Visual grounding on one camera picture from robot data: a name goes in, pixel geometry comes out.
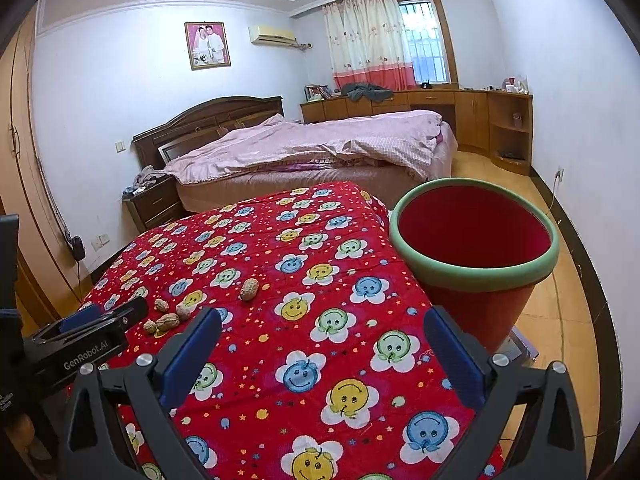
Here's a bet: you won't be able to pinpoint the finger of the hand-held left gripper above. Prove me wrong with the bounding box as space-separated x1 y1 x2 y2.
59 305 104 335
102 296 150 330

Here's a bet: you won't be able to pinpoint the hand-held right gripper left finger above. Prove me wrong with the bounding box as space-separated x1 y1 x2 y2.
60 306 223 480

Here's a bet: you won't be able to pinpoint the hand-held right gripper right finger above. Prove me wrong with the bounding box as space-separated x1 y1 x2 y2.
422 305 588 480

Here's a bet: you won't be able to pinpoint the red bin with green rim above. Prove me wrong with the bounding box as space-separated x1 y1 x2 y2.
389 178 560 356

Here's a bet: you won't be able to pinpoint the grey metal stand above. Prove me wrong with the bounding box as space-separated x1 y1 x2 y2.
500 327 539 366

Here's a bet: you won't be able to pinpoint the dark wooden nightstand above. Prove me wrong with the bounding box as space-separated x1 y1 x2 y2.
122 176 187 233

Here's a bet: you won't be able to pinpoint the crumpled pale clothes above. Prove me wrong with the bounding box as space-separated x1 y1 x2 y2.
132 165 169 189

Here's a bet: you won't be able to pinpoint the red smiley flower blanket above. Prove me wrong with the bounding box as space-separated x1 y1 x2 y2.
80 182 503 480

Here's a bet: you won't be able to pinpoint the wooden wardrobe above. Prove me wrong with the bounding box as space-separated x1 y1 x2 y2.
0 10 83 321

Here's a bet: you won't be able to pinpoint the dark wooden bed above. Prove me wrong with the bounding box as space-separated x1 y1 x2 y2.
131 96 458 213

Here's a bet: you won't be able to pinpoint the pink quilt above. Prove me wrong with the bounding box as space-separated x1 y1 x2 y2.
164 110 446 186

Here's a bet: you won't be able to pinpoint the long wooden desk cabinet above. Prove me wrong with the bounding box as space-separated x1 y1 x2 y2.
300 89 490 156

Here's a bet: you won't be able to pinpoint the wooden corner shelf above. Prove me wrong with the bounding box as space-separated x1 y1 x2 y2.
487 91 533 177

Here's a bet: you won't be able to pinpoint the grey crumpled clothes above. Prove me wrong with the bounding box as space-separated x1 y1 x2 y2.
341 81 395 104

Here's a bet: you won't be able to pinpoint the barred window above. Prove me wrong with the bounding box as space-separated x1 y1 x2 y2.
397 0 459 86

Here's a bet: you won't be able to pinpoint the cream and red curtain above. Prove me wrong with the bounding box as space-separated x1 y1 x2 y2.
322 0 417 91

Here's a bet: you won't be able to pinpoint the framed wall photo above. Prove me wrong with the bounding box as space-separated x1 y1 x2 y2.
184 21 232 71

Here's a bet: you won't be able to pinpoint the wall air conditioner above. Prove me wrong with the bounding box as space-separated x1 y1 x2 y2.
248 24 297 49

